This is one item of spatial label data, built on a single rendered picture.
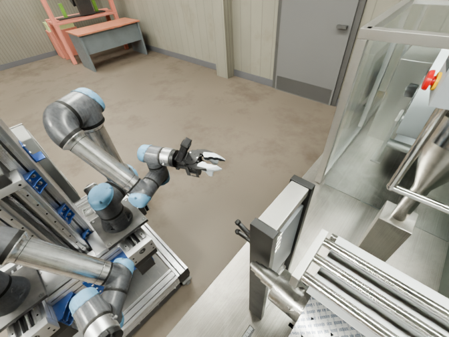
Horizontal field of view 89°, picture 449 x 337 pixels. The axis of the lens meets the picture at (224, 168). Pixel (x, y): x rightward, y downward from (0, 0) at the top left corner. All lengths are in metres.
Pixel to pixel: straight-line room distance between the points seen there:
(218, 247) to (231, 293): 1.12
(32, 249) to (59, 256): 0.07
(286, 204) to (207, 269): 1.56
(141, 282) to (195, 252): 0.48
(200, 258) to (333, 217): 1.20
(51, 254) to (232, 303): 0.60
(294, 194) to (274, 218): 0.07
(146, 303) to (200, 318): 0.87
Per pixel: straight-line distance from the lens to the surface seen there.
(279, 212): 0.45
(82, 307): 0.80
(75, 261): 0.88
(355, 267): 0.43
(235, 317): 0.93
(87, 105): 1.02
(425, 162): 0.72
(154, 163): 0.96
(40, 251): 0.87
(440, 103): 0.47
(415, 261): 1.18
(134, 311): 1.76
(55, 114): 0.97
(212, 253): 2.01
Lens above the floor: 1.80
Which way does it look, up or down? 44 degrees down
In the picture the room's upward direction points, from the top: 6 degrees counter-clockwise
